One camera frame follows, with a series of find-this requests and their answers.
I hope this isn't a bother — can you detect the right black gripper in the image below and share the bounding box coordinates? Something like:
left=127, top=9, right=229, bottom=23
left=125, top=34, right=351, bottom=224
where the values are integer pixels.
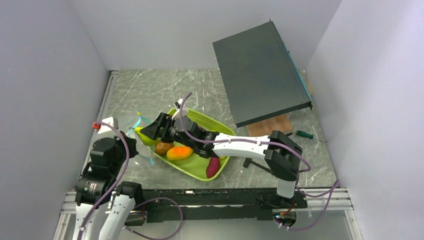
left=141, top=113, right=195, bottom=150

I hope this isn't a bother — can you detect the dark grey tilted panel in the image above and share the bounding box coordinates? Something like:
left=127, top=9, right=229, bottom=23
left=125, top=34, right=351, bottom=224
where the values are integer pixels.
left=212, top=20, right=313, bottom=128

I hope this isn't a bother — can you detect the clear zip top bag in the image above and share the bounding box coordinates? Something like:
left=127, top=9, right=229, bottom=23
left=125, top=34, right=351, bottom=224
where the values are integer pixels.
left=128, top=111, right=156, bottom=166

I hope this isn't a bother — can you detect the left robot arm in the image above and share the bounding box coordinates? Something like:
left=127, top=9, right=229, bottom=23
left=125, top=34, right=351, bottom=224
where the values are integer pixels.
left=73, top=136, right=144, bottom=240

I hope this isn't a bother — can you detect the orange mango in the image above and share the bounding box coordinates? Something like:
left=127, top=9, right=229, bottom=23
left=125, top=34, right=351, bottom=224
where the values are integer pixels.
left=166, top=146, right=194, bottom=161

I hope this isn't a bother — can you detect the green pear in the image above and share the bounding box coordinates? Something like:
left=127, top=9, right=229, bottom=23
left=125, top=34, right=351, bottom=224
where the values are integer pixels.
left=134, top=126, right=159, bottom=147

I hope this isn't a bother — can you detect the brown kiwi potato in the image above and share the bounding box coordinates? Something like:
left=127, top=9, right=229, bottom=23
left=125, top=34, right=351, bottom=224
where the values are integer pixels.
left=154, top=141, right=174, bottom=156

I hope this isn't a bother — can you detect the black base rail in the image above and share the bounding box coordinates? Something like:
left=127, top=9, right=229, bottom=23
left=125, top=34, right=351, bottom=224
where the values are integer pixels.
left=127, top=187, right=308, bottom=226

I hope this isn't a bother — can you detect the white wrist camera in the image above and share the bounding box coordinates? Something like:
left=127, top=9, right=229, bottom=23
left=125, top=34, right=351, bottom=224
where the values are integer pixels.
left=92, top=116, right=119, bottom=135
left=172, top=98, right=189, bottom=121

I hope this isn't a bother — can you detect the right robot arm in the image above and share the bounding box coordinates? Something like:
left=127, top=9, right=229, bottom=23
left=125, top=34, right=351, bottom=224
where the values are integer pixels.
left=139, top=112, right=302, bottom=208

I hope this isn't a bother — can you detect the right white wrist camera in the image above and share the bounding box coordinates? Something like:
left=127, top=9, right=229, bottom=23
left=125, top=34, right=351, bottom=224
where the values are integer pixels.
left=172, top=98, right=189, bottom=121

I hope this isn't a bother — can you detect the purple sweet potato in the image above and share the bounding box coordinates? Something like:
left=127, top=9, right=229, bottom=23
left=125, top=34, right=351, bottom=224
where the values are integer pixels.
left=205, top=157, right=221, bottom=179

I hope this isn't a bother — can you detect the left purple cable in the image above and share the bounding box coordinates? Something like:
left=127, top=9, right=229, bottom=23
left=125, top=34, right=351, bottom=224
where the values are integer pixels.
left=76, top=121, right=185, bottom=240

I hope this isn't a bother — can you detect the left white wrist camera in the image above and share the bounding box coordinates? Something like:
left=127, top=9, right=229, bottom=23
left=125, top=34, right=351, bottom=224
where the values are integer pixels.
left=92, top=116, right=119, bottom=135

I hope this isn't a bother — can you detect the green handled screwdriver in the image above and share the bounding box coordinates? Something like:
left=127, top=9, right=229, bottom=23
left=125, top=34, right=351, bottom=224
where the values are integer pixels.
left=295, top=130, right=327, bottom=143

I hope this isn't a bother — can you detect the green plastic tray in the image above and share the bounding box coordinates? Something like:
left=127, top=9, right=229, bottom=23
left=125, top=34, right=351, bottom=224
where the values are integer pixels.
left=153, top=108, right=236, bottom=182

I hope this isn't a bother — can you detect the wooden board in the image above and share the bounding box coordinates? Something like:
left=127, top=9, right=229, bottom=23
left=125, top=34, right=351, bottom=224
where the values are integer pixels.
left=246, top=114, right=293, bottom=137

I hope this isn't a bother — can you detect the black hammer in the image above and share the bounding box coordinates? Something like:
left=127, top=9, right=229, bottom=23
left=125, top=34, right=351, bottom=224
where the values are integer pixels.
left=242, top=158, right=273, bottom=175

